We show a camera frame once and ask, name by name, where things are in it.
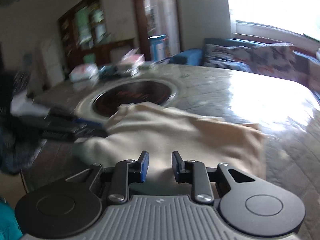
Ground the white cabinet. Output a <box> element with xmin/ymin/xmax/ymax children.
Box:
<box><xmin>40</xmin><ymin>37</ymin><xmax>66</xmax><ymax>82</ymax></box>

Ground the large butterfly print pillow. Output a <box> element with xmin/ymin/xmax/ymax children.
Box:
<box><xmin>250</xmin><ymin>43</ymin><xmax>297</xmax><ymax>74</ymax></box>

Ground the dark cloth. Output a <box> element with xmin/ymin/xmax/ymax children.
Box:
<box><xmin>0</xmin><ymin>72</ymin><xmax>44</xmax><ymax>175</ymax></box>

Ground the round table stove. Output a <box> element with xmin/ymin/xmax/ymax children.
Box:
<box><xmin>76</xmin><ymin>79</ymin><xmax>179</xmax><ymax>118</ymax></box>

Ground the blue sofa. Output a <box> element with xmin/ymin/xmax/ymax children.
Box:
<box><xmin>170</xmin><ymin>38</ymin><xmax>320</xmax><ymax>93</ymax></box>

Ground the brown bookshelf cabinet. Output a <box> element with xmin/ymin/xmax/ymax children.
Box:
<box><xmin>58</xmin><ymin>0</ymin><xmax>135</xmax><ymax>68</ymax></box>

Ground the brown door frame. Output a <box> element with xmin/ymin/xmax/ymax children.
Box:
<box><xmin>132</xmin><ymin>0</ymin><xmax>184</xmax><ymax>60</ymax></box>

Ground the stack of white boxes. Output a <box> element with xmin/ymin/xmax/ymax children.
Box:
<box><xmin>117</xmin><ymin>54</ymin><xmax>145</xmax><ymax>77</ymax></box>

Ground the white box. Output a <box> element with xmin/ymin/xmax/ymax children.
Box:
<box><xmin>69</xmin><ymin>64</ymin><xmax>98</xmax><ymax>83</ymax></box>

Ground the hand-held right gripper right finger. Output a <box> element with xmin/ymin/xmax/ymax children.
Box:
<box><xmin>171</xmin><ymin>151</ymin><xmax>256</xmax><ymax>204</ymax></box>

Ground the cream garment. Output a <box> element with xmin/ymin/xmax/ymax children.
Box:
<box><xmin>72</xmin><ymin>102</ymin><xmax>267</xmax><ymax>180</ymax></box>

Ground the teal clothing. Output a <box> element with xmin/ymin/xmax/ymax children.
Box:
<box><xmin>0</xmin><ymin>197</ymin><xmax>23</xmax><ymax>240</ymax></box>

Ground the light blue chair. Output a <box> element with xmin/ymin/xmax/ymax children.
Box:
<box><xmin>149</xmin><ymin>35</ymin><xmax>169</xmax><ymax>62</ymax></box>

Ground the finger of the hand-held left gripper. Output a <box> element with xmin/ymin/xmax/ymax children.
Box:
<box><xmin>41</xmin><ymin>124</ymin><xmax>107</xmax><ymax>141</ymax></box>
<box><xmin>47</xmin><ymin>110</ymin><xmax>105</xmax><ymax>129</ymax></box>

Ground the small butterfly print pillow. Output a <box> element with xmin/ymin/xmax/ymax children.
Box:
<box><xmin>204</xmin><ymin>44</ymin><xmax>253</xmax><ymax>68</ymax></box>

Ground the teal box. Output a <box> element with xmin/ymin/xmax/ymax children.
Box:
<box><xmin>99</xmin><ymin>65</ymin><xmax>118</xmax><ymax>77</ymax></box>

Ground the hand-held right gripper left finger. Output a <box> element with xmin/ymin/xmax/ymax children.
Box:
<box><xmin>65</xmin><ymin>151</ymin><xmax>150</xmax><ymax>205</ymax></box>

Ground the window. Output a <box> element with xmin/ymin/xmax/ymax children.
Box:
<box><xmin>225</xmin><ymin>0</ymin><xmax>320</xmax><ymax>43</ymax></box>

